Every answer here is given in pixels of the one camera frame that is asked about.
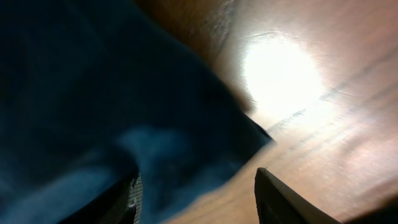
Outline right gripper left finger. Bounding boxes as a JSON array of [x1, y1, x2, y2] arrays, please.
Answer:
[[60, 170, 143, 224]]

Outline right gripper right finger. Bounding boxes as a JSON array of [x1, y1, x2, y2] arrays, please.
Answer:
[[254, 167, 339, 224]]

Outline navy blue shorts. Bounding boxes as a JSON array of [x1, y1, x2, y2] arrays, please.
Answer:
[[1, 1, 271, 223]]

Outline black patterned sports garment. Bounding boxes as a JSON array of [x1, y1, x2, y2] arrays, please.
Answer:
[[345, 195, 398, 224]]

